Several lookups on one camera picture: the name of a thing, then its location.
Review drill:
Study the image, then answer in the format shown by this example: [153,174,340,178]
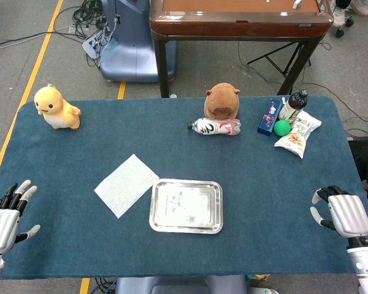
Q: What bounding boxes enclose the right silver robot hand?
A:
[310,185,368,239]

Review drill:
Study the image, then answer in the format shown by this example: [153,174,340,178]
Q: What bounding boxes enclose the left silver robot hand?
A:
[0,179,41,254]

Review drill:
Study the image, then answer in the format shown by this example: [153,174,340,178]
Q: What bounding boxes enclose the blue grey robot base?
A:
[99,0,177,83]

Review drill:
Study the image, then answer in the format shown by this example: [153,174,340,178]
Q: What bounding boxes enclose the silver metal tray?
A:
[148,178,224,235]

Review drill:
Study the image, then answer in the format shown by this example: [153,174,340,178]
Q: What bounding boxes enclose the white green snack bag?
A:
[274,110,323,159]

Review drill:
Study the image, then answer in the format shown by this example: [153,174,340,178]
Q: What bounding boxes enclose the green ball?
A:
[274,119,291,136]

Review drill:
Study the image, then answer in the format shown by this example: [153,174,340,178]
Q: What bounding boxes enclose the dark tea bottle black cap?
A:
[278,89,309,123]

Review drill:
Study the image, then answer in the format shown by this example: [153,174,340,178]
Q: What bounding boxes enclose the yellow plush dinosaur toy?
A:
[34,83,82,130]

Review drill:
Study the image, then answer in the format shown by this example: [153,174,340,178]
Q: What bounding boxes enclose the dark blue carton box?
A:
[257,97,283,136]

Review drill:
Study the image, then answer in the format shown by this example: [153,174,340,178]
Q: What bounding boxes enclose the clear bottle red white label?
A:
[187,118,242,137]

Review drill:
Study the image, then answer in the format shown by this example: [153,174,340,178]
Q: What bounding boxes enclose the black tripod stand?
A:
[247,41,312,77]

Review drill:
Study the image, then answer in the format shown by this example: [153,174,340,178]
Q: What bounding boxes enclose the brown capybara plush toy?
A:
[203,82,241,121]

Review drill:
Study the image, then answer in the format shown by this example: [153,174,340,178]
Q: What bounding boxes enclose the grey blue robot torso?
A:
[115,275,249,294]

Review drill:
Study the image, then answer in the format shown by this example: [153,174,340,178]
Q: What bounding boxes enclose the black wheeled office chair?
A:
[331,0,355,39]

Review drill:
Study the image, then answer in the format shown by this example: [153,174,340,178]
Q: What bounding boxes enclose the brown mahjong table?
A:
[149,0,334,98]

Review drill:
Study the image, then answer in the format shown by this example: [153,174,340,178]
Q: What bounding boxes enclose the black cable bundle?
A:
[70,0,117,68]

